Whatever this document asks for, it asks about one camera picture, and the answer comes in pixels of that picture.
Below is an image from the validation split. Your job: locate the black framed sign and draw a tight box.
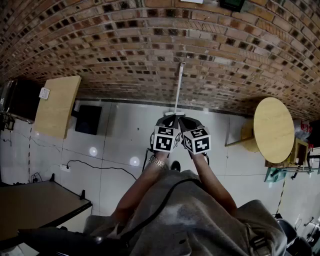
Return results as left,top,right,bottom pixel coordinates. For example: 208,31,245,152
218,0,246,13

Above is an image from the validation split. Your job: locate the black power cable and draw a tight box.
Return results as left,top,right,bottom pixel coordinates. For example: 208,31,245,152
65,159,138,181

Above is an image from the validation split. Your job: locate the black cabinet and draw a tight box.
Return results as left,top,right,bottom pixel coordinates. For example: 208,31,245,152
0,79,43,122

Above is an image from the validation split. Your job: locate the red bag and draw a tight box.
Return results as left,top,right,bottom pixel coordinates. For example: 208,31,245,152
298,119,315,135

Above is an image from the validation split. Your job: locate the silver wristwatch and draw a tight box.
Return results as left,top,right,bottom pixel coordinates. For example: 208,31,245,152
148,154,167,169

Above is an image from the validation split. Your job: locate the small wooden stool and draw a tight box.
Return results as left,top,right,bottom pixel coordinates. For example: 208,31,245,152
289,137,310,167

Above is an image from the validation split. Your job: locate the black box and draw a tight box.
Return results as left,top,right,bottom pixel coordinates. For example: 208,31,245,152
74,104,103,136

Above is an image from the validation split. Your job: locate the grey desk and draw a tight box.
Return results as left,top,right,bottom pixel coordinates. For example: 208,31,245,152
0,180,93,242

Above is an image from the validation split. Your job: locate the person's right forearm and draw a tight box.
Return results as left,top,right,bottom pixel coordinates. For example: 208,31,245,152
191,152,239,216

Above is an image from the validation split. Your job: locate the person's left forearm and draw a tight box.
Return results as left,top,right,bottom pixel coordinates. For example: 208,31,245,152
113,151,173,226

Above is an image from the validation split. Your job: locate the rectangular wooden table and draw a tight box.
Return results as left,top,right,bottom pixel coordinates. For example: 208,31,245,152
33,75,82,140

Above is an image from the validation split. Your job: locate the white card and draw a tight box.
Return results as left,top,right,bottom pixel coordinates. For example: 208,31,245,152
38,87,51,101

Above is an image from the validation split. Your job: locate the black chair back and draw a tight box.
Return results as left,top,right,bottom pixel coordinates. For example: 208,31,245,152
17,227,126,256

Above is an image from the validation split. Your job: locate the round wooden table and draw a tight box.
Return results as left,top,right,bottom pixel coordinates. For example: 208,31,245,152
224,96,296,164

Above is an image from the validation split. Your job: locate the green crate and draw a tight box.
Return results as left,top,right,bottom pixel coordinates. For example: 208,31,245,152
264,166,289,184

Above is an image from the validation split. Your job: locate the person's grey shirt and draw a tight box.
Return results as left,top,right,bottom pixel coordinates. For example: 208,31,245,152
83,169,288,256

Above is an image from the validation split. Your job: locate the grey waste bin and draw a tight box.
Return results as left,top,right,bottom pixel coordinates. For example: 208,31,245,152
274,217,300,248

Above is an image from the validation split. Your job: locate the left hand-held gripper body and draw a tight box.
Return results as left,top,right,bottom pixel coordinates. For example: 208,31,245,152
149,115,182,153

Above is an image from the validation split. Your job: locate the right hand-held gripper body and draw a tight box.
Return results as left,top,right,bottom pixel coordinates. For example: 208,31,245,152
178,116,212,156

